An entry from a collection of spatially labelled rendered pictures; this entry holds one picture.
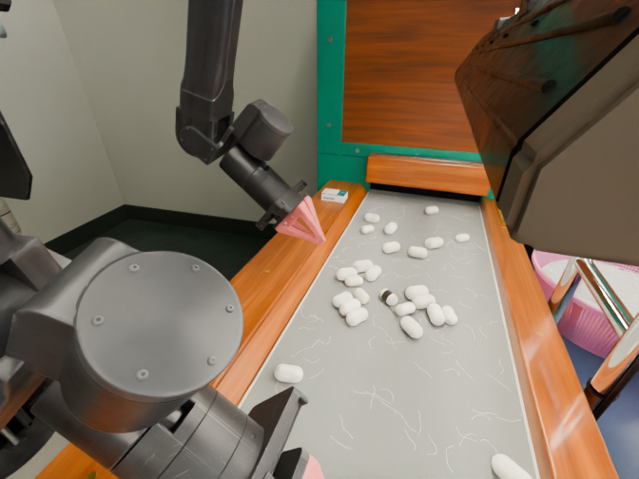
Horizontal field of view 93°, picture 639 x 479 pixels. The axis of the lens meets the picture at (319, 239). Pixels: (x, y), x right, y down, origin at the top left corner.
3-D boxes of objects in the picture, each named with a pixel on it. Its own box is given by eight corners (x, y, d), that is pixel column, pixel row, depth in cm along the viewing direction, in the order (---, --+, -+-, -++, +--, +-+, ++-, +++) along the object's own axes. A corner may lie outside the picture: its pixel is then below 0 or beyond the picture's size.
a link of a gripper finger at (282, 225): (344, 219, 53) (305, 180, 52) (331, 239, 47) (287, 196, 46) (319, 239, 57) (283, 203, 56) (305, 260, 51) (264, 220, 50)
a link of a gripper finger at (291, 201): (339, 225, 51) (300, 184, 50) (326, 246, 45) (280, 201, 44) (315, 246, 55) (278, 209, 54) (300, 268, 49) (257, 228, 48)
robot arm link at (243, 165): (229, 158, 52) (208, 166, 48) (249, 127, 49) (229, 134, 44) (259, 186, 53) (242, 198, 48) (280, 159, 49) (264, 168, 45)
